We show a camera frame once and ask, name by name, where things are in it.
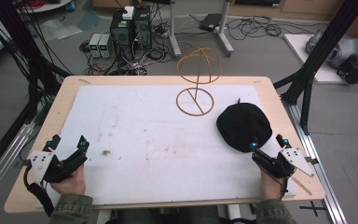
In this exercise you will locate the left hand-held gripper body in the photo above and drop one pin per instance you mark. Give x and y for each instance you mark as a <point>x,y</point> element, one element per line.
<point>48,168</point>

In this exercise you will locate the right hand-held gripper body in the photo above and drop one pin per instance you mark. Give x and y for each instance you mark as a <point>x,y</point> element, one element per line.
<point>276,166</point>

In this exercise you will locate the black beret hat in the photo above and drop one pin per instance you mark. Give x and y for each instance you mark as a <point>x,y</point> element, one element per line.
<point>244,126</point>

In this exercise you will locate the person's right hand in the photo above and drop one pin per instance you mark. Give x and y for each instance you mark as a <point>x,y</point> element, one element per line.
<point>270,186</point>

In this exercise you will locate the person's left hand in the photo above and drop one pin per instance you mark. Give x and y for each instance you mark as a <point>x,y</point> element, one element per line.
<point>73,185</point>

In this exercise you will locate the thin wooden stick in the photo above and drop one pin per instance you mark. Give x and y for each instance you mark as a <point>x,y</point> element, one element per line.
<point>302,185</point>

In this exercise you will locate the white foam mat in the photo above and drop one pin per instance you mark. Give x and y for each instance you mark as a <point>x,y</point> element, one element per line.
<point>155,149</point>

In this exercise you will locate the white floor board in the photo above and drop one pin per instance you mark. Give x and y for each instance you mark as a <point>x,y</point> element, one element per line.
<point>323,73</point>

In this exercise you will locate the wooden hat stand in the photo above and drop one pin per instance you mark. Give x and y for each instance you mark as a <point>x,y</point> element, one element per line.
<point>199,81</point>

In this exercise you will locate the grey power supply unit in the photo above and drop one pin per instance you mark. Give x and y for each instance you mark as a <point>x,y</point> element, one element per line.
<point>105,46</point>
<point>94,45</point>

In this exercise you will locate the black device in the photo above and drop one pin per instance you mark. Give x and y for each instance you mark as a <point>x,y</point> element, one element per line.
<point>353,70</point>

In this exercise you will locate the grey rounded device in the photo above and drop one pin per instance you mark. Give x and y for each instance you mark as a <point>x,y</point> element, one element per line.
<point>338,49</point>

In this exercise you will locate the person's legs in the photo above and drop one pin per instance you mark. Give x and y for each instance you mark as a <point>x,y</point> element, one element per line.
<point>167,216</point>

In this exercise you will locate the clear plastic sheet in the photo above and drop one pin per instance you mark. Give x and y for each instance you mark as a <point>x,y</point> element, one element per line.
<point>60,29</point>

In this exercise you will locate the black computer tower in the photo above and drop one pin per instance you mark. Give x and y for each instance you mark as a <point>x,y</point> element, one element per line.
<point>143,29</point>
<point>121,35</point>

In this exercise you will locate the flat black box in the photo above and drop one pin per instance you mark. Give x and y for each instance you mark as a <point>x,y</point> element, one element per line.
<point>210,21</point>

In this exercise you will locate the round white table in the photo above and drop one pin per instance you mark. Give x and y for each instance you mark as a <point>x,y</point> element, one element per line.
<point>45,5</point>

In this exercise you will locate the white metal stand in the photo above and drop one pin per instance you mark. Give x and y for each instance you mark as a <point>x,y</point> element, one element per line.
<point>174,34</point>

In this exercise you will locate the white box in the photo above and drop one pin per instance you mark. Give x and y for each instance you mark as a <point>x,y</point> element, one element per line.
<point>128,12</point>

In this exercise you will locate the aluminium rail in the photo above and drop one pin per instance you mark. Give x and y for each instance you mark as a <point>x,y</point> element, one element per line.
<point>3,169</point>
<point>317,161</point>

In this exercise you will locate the black metal frame post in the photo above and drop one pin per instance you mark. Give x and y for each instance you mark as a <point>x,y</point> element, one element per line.
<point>21,46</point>
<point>320,53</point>

